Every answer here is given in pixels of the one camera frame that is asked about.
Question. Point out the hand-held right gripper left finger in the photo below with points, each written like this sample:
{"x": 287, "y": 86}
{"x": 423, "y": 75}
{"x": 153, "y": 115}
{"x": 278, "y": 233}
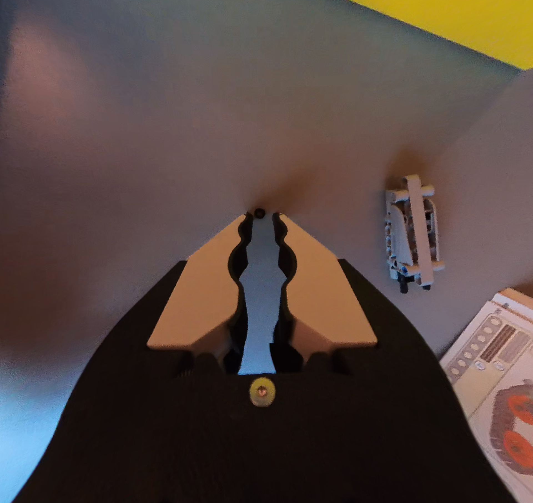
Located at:
{"x": 200, "y": 299}

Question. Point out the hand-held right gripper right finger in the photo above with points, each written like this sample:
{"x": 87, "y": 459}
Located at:
{"x": 324, "y": 303}

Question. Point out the grey desk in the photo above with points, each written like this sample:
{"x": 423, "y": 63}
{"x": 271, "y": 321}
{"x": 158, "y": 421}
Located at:
{"x": 166, "y": 115}

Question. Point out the grey building block assembly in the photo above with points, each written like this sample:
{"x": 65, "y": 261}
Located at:
{"x": 412, "y": 228}

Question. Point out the instruction booklet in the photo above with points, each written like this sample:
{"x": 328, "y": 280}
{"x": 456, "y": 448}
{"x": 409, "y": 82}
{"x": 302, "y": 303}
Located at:
{"x": 491, "y": 365}

